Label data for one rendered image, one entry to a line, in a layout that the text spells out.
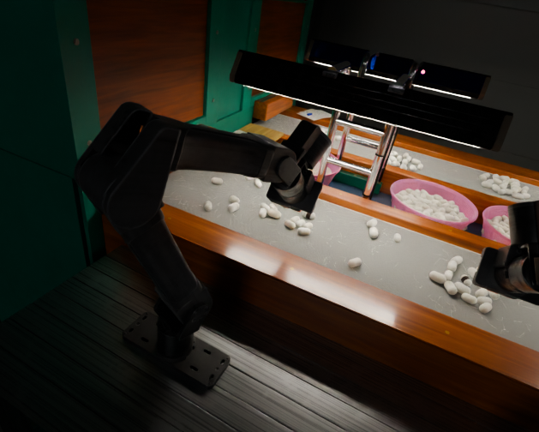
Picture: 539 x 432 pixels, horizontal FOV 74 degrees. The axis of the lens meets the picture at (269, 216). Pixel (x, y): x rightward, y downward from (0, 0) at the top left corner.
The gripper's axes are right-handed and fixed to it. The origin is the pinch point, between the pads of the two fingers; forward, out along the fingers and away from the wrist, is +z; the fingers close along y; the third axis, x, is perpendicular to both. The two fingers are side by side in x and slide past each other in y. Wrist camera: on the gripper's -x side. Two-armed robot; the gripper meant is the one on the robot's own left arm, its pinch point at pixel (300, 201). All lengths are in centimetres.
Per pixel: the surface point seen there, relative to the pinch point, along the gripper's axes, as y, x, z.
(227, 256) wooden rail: 8.6, 17.5, -6.6
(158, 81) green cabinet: 44.7, -16.5, -4.5
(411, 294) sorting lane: -29.3, 10.2, 5.9
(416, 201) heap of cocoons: -26, -20, 41
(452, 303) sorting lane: -37.7, 8.9, 7.5
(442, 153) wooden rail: -32, -53, 77
